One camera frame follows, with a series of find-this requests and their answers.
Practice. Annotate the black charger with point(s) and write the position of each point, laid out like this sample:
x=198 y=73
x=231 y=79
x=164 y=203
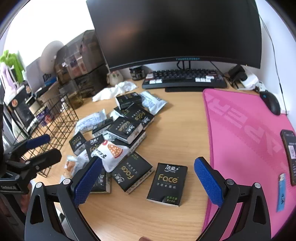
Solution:
x=238 y=71

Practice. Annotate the pizza print snack packet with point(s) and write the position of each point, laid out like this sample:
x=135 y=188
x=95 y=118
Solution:
x=111 y=151

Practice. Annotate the crumpled white tissue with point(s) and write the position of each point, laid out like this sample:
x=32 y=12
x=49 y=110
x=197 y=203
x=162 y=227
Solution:
x=111 y=92

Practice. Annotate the white printed paper sheet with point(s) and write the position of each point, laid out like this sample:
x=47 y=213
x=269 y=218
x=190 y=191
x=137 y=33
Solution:
x=34 y=71

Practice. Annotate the pale pink cloth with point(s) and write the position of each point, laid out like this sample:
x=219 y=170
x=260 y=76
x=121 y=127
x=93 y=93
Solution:
x=7 y=76

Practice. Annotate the small ceramic vase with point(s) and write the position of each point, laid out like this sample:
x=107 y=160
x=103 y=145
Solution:
x=115 y=78

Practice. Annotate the white power strip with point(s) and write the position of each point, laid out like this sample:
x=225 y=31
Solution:
x=251 y=81

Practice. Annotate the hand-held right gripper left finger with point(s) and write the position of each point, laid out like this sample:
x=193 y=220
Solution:
x=89 y=183

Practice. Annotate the black curved monitor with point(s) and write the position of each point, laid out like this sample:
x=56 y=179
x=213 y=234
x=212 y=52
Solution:
x=173 y=27

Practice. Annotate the pink mouse mat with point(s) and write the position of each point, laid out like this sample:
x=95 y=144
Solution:
x=242 y=139

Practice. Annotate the clear glass jar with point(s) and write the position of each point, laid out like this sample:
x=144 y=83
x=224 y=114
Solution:
x=74 y=95

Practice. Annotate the pile of black tissue packs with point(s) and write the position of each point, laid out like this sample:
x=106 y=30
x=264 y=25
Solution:
x=124 y=128

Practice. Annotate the dark acrylic organizer cabinet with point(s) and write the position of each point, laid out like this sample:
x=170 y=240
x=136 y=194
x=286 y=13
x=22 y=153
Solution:
x=90 y=58

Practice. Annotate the white wet wipes packet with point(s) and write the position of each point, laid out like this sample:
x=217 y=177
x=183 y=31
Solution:
x=113 y=114
x=90 y=121

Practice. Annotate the green cloth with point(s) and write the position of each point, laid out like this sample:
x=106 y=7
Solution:
x=9 y=58

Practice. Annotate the black pocket tissue pack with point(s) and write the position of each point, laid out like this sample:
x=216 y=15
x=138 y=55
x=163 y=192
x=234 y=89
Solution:
x=167 y=183

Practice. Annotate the dark glass jar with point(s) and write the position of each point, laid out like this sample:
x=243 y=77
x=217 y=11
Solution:
x=137 y=73

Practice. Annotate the wooden desktop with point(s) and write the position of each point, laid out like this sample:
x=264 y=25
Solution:
x=161 y=139

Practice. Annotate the orange snack packet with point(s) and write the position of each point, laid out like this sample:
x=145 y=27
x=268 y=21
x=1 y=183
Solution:
x=71 y=165

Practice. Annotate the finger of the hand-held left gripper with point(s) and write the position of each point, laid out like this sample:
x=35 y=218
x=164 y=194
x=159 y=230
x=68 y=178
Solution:
x=38 y=141
x=46 y=160

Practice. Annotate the black smartphone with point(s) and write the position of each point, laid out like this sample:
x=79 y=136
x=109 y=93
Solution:
x=290 y=150

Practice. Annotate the black mechanical keyboard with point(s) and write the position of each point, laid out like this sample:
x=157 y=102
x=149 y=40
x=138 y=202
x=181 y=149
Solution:
x=185 y=76

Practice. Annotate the blue lighter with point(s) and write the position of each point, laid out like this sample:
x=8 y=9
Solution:
x=281 y=194

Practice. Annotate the black shelf with stickers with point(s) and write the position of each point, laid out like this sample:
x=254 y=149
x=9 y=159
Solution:
x=19 y=109

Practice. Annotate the black computer mouse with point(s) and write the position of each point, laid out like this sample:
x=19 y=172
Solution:
x=271 y=103

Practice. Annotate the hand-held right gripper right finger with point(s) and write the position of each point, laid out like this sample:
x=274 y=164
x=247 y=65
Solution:
x=208 y=183

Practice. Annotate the white snack packet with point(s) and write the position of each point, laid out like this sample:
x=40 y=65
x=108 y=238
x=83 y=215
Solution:
x=152 y=102

